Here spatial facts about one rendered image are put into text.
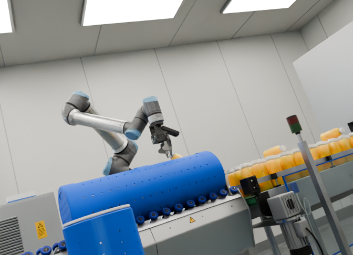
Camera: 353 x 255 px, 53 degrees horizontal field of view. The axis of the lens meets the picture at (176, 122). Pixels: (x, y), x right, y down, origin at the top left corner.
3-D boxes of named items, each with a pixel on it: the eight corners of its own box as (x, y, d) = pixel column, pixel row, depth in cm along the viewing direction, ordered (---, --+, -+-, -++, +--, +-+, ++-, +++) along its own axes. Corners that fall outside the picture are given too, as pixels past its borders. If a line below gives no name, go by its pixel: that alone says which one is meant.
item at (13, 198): (8, 207, 330) (5, 199, 332) (35, 200, 343) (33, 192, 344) (8, 204, 320) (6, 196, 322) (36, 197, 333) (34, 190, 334)
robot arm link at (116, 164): (117, 186, 282) (98, 174, 280) (127, 168, 291) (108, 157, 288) (122, 181, 269) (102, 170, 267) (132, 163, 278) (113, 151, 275)
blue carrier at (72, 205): (68, 248, 179) (54, 194, 187) (208, 201, 223) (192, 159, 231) (78, 240, 156) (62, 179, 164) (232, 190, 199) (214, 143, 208)
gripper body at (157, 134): (153, 146, 209) (147, 126, 212) (165, 143, 214) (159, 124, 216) (157, 141, 203) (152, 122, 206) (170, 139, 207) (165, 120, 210)
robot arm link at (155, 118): (158, 117, 219) (165, 112, 210) (161, 125, 217) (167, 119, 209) (145, 119, 214) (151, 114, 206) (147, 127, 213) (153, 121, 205)
